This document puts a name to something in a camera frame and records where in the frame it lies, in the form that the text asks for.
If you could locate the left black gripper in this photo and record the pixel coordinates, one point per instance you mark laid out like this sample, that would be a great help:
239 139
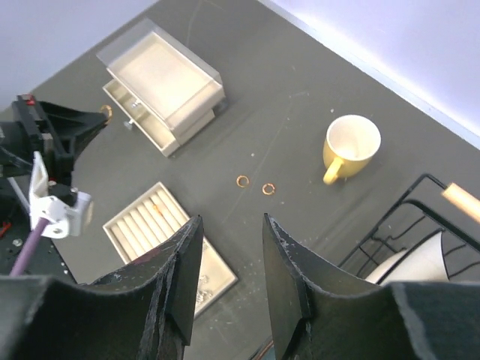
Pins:
59 133

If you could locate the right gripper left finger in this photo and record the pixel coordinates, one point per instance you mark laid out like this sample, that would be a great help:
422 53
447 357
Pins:
143 310

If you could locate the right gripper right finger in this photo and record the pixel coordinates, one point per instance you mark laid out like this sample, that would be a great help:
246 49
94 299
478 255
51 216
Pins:
319 311

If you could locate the silver jewelry pile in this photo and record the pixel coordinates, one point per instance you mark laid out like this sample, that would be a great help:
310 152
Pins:
203 294

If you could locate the beige jewelry tray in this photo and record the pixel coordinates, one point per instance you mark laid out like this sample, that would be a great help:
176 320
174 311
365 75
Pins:
149 221

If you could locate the cream plate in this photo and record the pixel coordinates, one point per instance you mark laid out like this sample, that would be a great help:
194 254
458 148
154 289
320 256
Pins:
442 257

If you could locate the yellow mug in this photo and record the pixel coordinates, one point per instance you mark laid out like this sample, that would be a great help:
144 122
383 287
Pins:
350 143

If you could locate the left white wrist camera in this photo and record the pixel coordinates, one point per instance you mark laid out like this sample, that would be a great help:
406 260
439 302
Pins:
63 220

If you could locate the black wire dish rack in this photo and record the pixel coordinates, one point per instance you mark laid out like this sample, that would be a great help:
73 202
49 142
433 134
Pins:
426 206

